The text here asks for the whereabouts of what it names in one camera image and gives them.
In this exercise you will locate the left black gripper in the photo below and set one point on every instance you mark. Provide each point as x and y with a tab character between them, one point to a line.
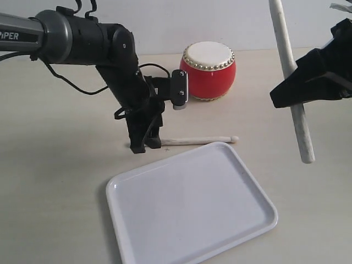
141	105

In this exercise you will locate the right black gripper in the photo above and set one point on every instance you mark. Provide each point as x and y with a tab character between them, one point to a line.
322	74

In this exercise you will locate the white wooden drumstick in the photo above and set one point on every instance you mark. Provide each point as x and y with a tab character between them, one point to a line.
288	66
199	140

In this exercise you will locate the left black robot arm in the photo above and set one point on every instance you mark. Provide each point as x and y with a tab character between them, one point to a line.
60	36

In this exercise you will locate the small red drum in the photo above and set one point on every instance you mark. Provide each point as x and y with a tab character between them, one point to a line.
211	69

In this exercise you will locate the white rectangular plastic tray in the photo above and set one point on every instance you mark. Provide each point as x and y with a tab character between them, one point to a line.
188	208

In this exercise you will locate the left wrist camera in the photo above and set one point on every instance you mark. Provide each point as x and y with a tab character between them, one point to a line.
179	91

